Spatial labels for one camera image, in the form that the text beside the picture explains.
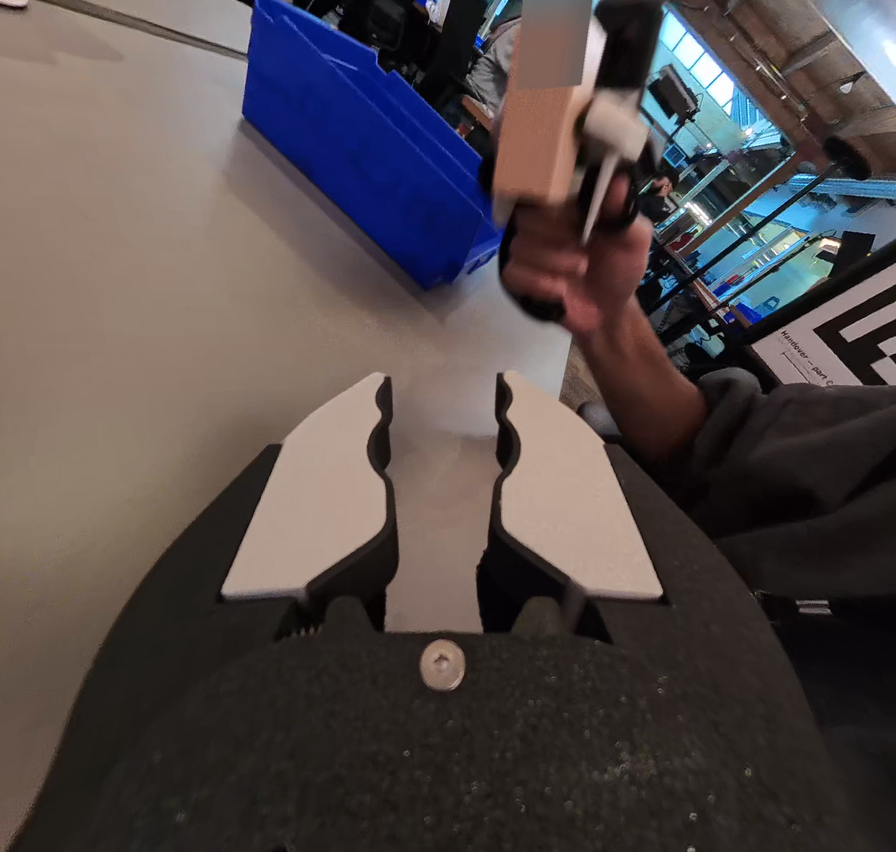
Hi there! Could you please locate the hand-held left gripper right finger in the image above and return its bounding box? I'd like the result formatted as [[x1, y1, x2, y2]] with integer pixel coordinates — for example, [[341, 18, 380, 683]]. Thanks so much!
[[481, 371, 666, 604]]

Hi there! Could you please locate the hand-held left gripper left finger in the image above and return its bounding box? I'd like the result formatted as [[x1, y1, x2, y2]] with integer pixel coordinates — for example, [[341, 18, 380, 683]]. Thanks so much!
[[222, 372, 400, 604]]

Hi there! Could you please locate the natural wooden block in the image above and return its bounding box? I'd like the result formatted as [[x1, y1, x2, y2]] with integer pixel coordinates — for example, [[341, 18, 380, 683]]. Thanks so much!
[[490, 85, 589, 209]]

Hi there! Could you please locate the blue plastic bin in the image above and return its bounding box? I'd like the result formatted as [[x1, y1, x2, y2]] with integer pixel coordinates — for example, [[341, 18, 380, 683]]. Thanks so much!
[[241, 0, 505, 292]]

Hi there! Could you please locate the person's right hand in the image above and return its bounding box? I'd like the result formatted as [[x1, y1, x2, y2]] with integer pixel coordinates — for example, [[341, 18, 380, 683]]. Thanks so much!
[[497, 192, 656, 338]]

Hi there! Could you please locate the person's black chair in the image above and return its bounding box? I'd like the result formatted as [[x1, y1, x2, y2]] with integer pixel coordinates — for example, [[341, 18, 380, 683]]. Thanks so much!
[[577, 398, 624, 444]]

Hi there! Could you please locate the printed marker board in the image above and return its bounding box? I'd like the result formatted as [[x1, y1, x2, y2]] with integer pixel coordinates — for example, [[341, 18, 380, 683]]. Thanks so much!
[[749, 258, 896, 388]]

